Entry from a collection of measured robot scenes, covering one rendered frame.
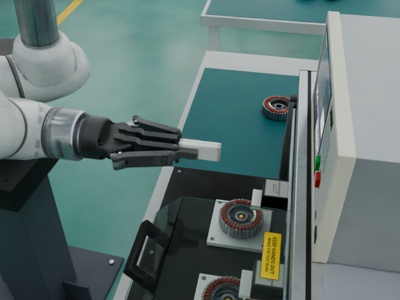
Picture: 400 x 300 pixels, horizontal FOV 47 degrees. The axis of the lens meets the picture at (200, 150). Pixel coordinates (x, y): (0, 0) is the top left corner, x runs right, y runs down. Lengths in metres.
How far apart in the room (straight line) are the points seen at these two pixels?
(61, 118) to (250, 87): 1.08
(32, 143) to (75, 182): 1.72
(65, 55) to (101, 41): 2.52
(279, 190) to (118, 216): 1.33
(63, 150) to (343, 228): 0.46
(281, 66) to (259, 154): 0.58
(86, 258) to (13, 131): 1.45
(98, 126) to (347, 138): 0.40
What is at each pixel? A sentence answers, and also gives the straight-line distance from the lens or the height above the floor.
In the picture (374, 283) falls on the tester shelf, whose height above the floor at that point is 1.11.
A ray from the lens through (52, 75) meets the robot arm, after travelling 1.37.
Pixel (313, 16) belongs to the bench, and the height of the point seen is 0.75.
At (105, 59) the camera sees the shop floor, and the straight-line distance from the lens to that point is 3.59.
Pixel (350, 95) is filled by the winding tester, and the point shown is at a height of 1.32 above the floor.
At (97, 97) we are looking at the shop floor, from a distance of 3.15.
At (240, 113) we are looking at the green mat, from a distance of 1.62.
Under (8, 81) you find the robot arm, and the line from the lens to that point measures 1.37.
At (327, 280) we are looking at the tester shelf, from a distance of 0.70.
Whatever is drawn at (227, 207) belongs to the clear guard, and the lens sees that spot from 0.84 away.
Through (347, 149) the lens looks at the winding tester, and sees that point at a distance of 0.58.
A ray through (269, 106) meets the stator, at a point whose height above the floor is 0.79.
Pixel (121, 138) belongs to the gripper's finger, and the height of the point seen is 1.20.
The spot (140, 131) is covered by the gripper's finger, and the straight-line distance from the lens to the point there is 0.80.
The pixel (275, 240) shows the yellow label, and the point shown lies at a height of 1.07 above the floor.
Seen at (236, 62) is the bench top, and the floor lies 0.75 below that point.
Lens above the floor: 1.67
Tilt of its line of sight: 39 degrees down
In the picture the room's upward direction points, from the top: straight up
